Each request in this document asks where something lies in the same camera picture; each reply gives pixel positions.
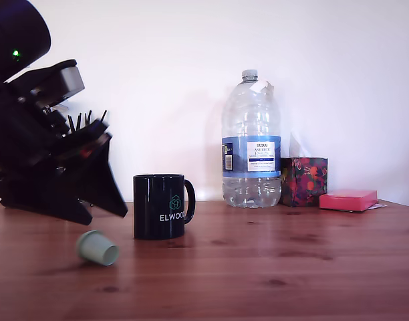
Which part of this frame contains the pale green coffee capsule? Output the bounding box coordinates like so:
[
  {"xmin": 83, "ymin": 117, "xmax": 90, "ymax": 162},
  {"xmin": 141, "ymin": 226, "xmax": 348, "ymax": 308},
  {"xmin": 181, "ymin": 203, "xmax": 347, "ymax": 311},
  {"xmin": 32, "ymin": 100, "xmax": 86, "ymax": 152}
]
[{"xmin": 76, "ymin": 229, "xmax": 120, "ymax": 268}]

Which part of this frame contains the black Elwood mug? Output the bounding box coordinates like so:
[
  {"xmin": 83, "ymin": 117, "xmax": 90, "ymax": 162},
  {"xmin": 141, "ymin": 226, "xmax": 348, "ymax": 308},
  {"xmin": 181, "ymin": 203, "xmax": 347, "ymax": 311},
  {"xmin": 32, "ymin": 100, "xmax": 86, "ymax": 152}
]
[{"xmin": 133, "ymin": 173, "xmax": 197, "ymax": 240}]

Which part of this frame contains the large clear water bottle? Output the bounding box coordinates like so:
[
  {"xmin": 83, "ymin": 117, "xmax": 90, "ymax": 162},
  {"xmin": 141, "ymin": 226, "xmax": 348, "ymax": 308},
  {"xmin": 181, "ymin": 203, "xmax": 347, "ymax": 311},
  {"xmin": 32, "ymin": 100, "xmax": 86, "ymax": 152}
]
[{"xmin": 221, "ymin": 69, "xmax": 283, "ymax": 209}]

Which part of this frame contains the white tissue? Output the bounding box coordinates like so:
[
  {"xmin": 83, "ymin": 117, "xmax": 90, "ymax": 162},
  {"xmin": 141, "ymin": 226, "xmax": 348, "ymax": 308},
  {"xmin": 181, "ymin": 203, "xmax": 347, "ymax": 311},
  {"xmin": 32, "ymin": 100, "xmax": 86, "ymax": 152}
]
[{"xmin": 289, "ymin": 131, "xmax": 313, "ymax": 158}]

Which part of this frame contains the floral tissue box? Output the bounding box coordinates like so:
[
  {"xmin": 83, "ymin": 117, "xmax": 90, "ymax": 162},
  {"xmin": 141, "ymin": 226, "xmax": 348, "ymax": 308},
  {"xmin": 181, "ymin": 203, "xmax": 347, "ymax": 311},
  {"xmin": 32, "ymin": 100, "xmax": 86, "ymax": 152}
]
[{"xmin": 279, "ymin": 156, "xmax": 329, "ymax": 207}]

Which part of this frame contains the pink flat box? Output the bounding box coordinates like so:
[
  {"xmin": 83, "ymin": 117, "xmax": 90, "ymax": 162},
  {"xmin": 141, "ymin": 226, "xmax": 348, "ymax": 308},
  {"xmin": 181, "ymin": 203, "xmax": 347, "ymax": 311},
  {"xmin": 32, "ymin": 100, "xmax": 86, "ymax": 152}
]
[{"xmin": 319, "ymin": 189, "xmax": 379, "ymax": 213}]

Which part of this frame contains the grey camera box with bracket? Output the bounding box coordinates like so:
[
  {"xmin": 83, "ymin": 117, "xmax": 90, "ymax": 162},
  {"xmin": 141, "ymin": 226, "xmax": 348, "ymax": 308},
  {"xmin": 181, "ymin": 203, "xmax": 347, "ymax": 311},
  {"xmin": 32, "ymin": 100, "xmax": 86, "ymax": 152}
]
[{"xmin": 10, "ymin": 59, "xmax": 86, "ymax": 111}]

